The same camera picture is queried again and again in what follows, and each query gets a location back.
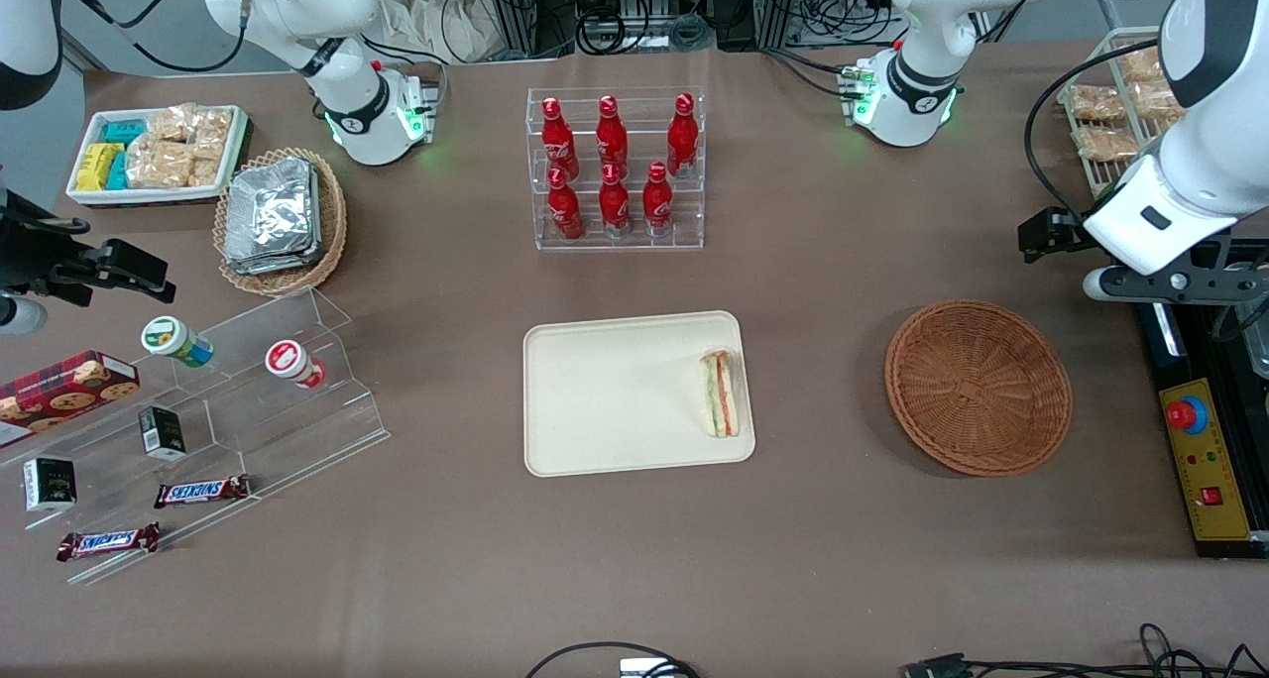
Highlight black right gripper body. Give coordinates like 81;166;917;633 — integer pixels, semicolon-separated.
0;190;96;294

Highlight triangle sandwich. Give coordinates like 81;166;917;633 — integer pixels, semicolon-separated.
698;348;743;439

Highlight white rectangular snack tray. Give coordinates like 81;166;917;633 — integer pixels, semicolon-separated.
65;105;250;207

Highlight brown round wicker basket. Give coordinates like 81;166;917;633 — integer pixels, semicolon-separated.
884;300;1074;478

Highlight light oval wicker basket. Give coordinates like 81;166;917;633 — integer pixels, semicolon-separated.
213;147;349;297

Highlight beige plastic tray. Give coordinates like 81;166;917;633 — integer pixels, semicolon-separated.
522;310;756;479

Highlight green lid yogurt cup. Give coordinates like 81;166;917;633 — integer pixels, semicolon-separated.
140;315;216;369

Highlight bagged pastry snack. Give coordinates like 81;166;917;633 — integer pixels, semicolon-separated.
1070;84;1127;123
1130;80;1188;126
1074;125;1142;163
1118;48;1165;85

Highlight yellow snack packet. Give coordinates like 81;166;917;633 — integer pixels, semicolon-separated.
75;142;123;192

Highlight red plaid cookie box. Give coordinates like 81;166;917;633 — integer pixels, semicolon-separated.
0;350;142;449

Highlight stack of silver foil packs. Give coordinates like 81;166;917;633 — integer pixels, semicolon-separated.
223;157;322;277

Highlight red lid yogurt cup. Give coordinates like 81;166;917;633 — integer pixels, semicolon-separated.
264;339;328;391

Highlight small black white carton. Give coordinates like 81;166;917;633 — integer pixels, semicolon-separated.
22;456;78;513

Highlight red emergency stop button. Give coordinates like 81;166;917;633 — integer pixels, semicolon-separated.
1166;396;1211;435

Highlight clear acrylic stepped display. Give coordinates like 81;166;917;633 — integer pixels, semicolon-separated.
0;286;392;588

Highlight snickers chocolate bar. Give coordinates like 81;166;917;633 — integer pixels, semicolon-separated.
56;521;162;563
153;474;252;510

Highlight black yellow control box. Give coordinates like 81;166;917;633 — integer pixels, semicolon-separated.
1138;296;1269;561

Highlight clear acrylic bottle rack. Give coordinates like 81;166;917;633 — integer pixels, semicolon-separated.
526;86;707;253

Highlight red cola bottle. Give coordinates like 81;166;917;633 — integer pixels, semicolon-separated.
595;95;630;175
598;163;633;240
641;162;675;239
540;97;580;179
546;168;585;242
666;93;700;180

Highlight crumpled clear plastic bag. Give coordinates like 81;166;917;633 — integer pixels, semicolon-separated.
375;0;499;64

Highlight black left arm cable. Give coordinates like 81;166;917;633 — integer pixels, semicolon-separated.
1023;38;1191;225

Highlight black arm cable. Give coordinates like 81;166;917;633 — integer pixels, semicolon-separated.
1023;38;1191;225
58;0;251;74

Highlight white wire rack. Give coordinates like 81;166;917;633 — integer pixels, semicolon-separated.
1055;26;1189;199

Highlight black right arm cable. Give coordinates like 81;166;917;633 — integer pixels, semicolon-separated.
58;0;251;74

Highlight aluminium frame post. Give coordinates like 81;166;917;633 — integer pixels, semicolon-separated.
755;0;806;52
480;0;543;60

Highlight tangled black cables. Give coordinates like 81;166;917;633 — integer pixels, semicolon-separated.
972;622;1269;678

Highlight black cable connector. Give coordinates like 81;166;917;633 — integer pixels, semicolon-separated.
900;652;975;678

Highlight coiled black cable bundle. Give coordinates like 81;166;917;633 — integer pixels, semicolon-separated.
573;8;717;57

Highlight black looped table cable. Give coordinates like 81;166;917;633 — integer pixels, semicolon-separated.
523;640;701;678

